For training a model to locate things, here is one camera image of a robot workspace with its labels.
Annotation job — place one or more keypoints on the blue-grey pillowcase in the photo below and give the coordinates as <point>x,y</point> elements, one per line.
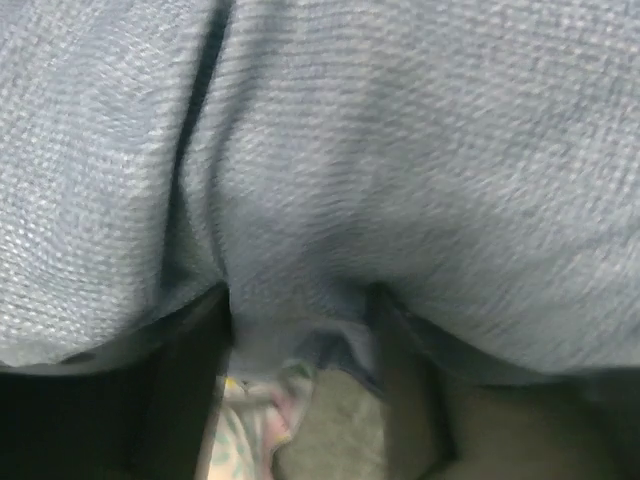
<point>480,159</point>

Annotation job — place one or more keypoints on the floral patterned pillow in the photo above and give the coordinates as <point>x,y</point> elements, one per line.
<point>256,419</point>

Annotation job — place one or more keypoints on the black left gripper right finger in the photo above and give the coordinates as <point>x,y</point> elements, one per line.
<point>451,412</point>

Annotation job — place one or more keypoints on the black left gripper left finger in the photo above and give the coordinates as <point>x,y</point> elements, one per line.
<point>142,406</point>

